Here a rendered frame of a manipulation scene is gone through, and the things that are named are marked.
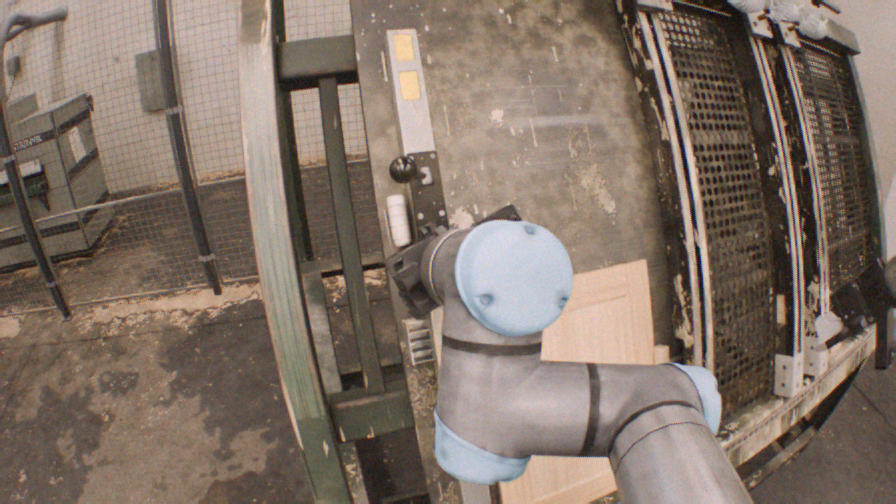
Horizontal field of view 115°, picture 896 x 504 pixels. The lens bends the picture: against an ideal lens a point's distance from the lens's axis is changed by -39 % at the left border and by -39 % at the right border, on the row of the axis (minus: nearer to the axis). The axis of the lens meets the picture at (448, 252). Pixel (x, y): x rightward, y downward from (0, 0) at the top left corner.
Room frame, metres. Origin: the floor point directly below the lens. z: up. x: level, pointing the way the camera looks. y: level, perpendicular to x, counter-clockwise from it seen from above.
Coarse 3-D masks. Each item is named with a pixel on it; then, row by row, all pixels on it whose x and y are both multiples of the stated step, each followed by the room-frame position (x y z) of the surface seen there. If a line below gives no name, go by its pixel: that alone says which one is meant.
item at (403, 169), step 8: (400, 160) 0.56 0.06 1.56; (408, 160) 0.57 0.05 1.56; (392, 168) 0.56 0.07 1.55; (400, 168) 0.56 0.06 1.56; (408, 168) 0.56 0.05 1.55; (416, 168) 0.57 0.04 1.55; (424, 168) 0.66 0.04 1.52; (392, 176) 0.56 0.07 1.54; (400, 176) 0.55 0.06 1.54; (408, 176) 0.56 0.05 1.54; (416, 176) 0.62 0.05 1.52; (424, 176) 0.64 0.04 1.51; (432, 176) 0.66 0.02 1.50; (424, 184) 0.65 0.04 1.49
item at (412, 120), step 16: (400, 32) 0.79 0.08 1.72; (416, 48) 0.78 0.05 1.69; (400, 64) 0.76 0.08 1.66; (416, 64) 0.77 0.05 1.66; (400, 96) 0.73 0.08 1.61; (400, 112) 0.72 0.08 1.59; (416, 112) 0.72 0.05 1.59; (400, 128) 0.71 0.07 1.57; (416, 128) 0.71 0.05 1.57; (400, 144) 0.71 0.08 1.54; (416, 144) 0.70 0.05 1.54; (432, 144) 0.70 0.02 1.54; (416, 240) 0.63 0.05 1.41; (432, 320) 0.56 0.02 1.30; (432, 336) 0.55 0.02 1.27; (464, 496) 0.40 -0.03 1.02; (480, 496) 0.40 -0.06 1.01
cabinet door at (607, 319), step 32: (576, 288) 0.66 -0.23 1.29; (608, 288) 0.67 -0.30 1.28; (640, 288) 0.69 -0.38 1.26; (576, 320) 0.63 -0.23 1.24; (608, 320) 0.65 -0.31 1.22; (640, 320) 0.66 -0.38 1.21; (544, 352) 0.59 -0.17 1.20; (576, 352) 0.60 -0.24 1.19; (608, 352) 0.61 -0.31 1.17; (640, 352) 0.62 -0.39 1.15; (544, 480) 0.45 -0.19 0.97; (576, 480) 0.46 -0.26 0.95; (608, 480) 0.47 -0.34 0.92
